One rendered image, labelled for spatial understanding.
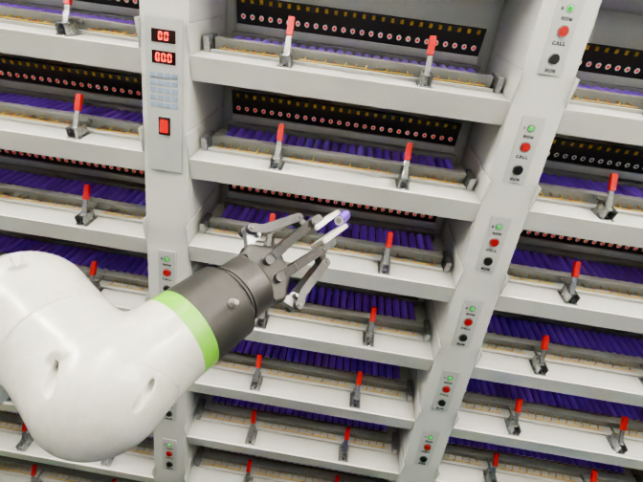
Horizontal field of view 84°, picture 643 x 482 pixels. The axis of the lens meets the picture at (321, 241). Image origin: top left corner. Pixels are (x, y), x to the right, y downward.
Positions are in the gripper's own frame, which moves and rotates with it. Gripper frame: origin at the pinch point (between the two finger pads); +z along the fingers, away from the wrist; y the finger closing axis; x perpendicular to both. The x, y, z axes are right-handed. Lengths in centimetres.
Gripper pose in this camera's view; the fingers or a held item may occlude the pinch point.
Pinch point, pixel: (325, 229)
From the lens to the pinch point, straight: 55.5
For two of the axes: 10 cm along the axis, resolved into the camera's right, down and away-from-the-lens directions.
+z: 5.6, -4.2, 7.2
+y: 5.1, 8.5, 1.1
